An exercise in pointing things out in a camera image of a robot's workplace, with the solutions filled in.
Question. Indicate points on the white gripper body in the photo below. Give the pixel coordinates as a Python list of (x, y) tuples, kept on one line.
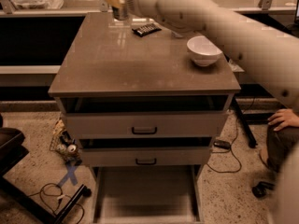
[(160, 10)]

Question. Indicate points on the redbull can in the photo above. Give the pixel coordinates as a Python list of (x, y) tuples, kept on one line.
[(120, 13)]

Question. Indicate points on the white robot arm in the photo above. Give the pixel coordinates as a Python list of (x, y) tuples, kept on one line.
[(269, 56)]

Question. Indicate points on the grey drawer cabinet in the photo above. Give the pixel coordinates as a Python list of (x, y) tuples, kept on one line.
[(109, 69)]

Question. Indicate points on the top drawer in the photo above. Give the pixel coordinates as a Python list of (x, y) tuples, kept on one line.
[(144, 125)]

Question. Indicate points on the drawer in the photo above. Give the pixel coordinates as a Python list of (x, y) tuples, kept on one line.
[(104, 157), (146, 195), (144, 125)]

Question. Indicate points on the middle drawer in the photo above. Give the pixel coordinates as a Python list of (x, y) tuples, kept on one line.
[(104, 157)]

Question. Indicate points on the bottom drawer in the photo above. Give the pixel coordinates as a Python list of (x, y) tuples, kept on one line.
[(146, 195)]

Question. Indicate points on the person hand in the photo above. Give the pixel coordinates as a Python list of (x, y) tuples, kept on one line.
[(284, 118)]

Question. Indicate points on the black chocolate bar packet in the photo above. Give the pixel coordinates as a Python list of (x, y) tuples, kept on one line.
[(146, 29)]

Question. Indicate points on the white bowl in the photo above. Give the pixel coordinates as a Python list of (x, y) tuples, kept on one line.
[(202, 51)]

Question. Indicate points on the black table leg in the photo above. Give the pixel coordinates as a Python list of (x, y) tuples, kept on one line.
[(251, 139)]

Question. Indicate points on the blue tape cross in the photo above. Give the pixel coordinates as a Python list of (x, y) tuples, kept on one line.
[(71, 167)]

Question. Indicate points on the brown shoe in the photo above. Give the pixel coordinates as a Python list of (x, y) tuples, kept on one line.
[(263, 154)]

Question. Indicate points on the person leg in trousers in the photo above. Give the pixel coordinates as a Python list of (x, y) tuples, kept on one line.
[(279, 145)]

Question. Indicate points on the black office chair caster leg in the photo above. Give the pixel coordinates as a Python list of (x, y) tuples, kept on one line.
[(260, 190)]

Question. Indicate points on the wire basket with cans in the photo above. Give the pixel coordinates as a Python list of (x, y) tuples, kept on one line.
[(63, 144)]

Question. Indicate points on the black power adapter with cable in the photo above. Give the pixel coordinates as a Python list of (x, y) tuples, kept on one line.
[(224, 147)]

